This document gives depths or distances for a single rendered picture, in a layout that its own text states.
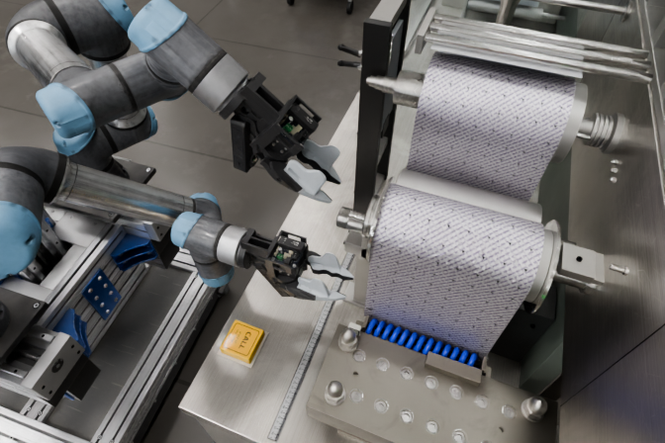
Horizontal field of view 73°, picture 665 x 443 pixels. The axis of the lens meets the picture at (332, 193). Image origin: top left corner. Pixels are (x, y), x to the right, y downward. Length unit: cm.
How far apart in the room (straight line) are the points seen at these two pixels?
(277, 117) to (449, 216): 29
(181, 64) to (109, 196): 41
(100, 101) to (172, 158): 210
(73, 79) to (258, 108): 26
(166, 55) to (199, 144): 221
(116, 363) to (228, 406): 97
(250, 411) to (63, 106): 64
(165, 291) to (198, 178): 85
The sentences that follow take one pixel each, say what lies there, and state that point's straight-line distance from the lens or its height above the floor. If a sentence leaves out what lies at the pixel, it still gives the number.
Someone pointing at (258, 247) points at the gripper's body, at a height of 116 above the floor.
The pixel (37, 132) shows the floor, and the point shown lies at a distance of 336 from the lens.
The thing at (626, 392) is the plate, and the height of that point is 133.
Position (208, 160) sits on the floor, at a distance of 272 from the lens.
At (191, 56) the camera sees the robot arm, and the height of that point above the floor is 152.
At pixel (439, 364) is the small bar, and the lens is 86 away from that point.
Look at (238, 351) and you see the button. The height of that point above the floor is 92.
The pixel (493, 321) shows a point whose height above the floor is 115.
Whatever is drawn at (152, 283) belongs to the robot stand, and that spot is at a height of 21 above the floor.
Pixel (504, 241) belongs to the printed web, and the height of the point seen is 131.
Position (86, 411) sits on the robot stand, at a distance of 188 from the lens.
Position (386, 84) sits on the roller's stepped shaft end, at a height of 134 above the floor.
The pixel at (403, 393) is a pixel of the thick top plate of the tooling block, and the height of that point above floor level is 103.
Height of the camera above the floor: 184
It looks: 49 degrees down
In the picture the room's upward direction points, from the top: straight up
